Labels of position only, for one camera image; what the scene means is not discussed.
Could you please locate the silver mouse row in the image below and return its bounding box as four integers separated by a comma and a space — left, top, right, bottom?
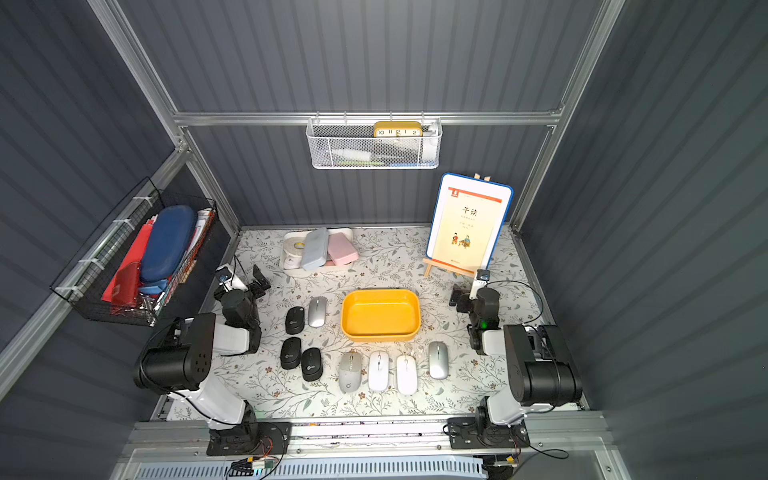
428, 341, 449, 380

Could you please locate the yellow plastic storage box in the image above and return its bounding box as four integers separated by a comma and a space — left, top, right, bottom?
340, 289, 422, 342

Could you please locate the black mouse with logo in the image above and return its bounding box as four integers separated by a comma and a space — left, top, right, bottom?
301, 347, 324, 382

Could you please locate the grey white mouse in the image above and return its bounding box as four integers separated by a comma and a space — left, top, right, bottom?
338, 351, 363, 393

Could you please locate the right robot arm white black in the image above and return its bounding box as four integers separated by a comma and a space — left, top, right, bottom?
449, 285, 583, 432

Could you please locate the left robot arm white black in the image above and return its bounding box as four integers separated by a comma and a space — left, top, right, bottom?
133, 265, 271, 454

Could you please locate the black mouse upper left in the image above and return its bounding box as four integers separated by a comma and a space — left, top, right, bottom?
285, 306, 306, 336

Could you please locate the black mouse lower left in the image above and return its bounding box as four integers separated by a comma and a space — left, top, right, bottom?
279, 336, 302, 370

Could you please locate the pink box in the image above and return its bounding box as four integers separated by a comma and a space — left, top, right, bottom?
327, 233, 359, 266

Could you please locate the white tape roll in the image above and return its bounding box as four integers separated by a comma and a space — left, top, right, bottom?
282, 237, 305, 270

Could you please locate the grey pencil case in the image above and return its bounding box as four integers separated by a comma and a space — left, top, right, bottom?
300, 227, 329, 271

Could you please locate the blue pencil case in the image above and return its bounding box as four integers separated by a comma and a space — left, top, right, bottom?
140, 205, 197, 284

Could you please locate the white tray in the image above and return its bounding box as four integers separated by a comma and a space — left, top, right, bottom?
279, 230, 356, 278

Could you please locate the red folder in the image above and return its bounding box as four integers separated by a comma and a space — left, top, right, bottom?
101, 217, 155, 308

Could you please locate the yellow clock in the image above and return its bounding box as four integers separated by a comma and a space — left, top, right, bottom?
373, 120, 423, 139

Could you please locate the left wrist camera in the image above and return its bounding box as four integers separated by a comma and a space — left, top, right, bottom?
215, 264, 248, 291

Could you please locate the black wire side basket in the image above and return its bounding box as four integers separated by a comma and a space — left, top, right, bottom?
51, 182, 228, 327

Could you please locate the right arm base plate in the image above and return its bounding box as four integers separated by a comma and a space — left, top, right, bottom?
442, 417, 529, 450

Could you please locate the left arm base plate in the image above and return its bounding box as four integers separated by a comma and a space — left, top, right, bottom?
206, 421, 292, 457

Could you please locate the white wire wall basket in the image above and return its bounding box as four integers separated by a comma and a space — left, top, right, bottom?
306, 117, 443, 170

